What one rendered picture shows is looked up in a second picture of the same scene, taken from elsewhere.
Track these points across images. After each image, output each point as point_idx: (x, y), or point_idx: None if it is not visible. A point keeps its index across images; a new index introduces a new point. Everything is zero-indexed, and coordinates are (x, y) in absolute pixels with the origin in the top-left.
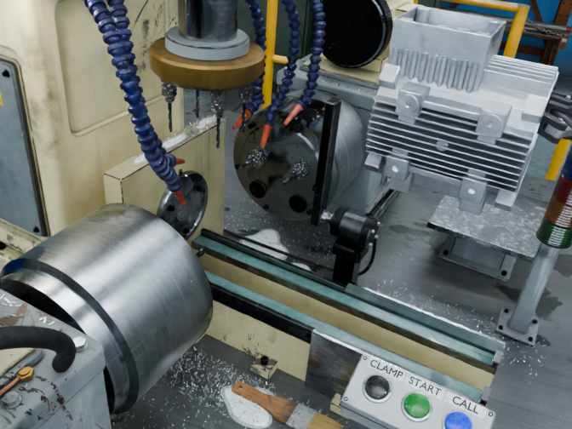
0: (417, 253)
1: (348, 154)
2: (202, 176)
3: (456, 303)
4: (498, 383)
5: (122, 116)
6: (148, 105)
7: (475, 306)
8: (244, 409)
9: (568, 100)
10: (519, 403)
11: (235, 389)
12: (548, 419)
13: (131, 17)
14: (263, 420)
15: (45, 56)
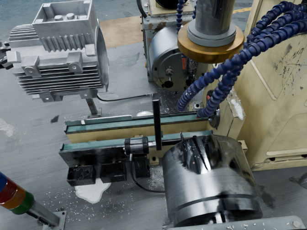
0: None
1: (166, 175)
2: (216, 110)
3: (89, 220)
4: (64, 178)
5: (256, 71)
6: (264, 86)
7: (78, 225)
8: (145, 113)
9: (8, 47)
10: (55, 173)
11: None
12: (44, 172)
13: None
14: (139, 115)
15: (252, 7)
